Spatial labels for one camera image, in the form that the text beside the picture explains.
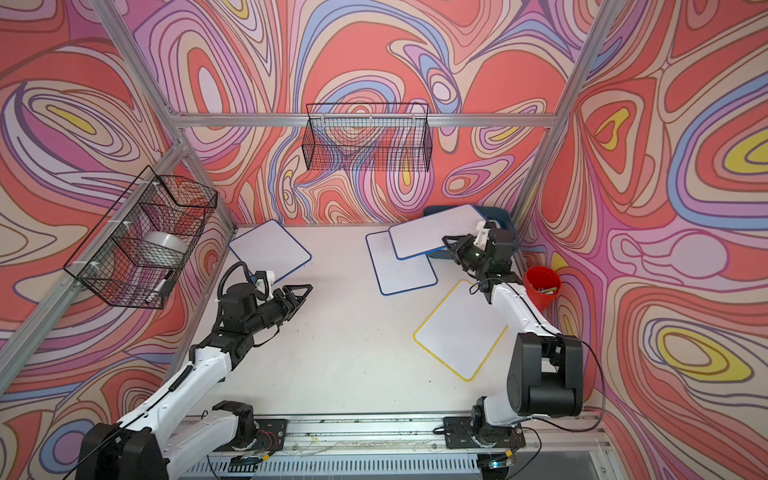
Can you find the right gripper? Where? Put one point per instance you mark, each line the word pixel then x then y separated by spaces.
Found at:
pixel 460 246

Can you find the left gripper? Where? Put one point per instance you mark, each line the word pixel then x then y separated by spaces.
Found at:
pixel 287 310

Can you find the blue whiteboard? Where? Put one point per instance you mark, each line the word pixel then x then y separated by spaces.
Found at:
pixel 270 247
pixel 394 276
pixel 425 234

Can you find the yellow framed whiteboard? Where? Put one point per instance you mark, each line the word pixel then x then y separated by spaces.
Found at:
pixel 461 332

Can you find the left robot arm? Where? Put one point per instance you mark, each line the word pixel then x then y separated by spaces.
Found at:
pixel 145 443

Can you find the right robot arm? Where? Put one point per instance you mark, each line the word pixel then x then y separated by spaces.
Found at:
pixel 545 379

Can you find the teal plastic storage box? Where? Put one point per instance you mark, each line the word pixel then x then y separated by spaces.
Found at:
pixel 499 216

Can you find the red plastic cup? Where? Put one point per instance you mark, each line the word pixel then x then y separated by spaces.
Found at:
pixel 539 277

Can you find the silver tape roll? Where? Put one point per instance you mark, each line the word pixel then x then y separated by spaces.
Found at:
pixel 167 244

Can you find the marker in left basket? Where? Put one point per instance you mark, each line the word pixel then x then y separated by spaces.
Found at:
pixel 161 291

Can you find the green circuit board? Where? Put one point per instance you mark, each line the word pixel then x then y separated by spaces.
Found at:
pixel 244 464

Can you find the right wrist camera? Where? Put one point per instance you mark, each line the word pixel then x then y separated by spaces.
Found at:
pixel 483 230

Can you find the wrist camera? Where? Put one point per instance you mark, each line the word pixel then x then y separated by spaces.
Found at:
pixel 263 279
pixel 483 230

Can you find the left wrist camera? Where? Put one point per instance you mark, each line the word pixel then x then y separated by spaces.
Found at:
pixel 263 279

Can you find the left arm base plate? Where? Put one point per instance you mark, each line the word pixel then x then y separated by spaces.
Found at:
pixel 265 435

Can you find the back black wire basket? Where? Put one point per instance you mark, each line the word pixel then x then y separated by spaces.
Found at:
pixel 362 137

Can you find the black wire basket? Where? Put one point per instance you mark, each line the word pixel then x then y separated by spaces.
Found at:
pixel 362 137
pixel 120 269

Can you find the left black wire basket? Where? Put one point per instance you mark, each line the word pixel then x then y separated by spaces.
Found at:
pixel 120 269

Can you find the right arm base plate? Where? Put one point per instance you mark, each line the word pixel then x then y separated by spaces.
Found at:
pixel 462 432

